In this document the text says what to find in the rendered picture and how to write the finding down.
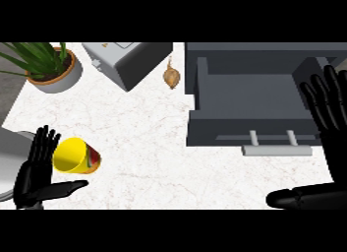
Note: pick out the grey sink basin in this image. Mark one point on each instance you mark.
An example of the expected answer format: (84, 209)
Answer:
(2, 164)

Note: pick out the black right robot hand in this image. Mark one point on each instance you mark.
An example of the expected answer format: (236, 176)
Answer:
(340, 147)

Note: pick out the potted green plant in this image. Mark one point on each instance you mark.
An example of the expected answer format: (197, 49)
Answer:
(45, 67)

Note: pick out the yellow cup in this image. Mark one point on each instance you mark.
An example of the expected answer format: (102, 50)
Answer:
(74, 159)

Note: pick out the dark grey open drawer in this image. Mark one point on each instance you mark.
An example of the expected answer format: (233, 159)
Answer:
(248, 108)

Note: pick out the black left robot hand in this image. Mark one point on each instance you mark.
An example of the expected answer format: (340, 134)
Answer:
(34, 170)

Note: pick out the dark grey cabinet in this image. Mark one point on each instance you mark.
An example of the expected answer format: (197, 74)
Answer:
(272, 54)

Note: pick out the grey toaster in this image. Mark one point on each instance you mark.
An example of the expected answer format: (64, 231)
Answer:
(124, 62)

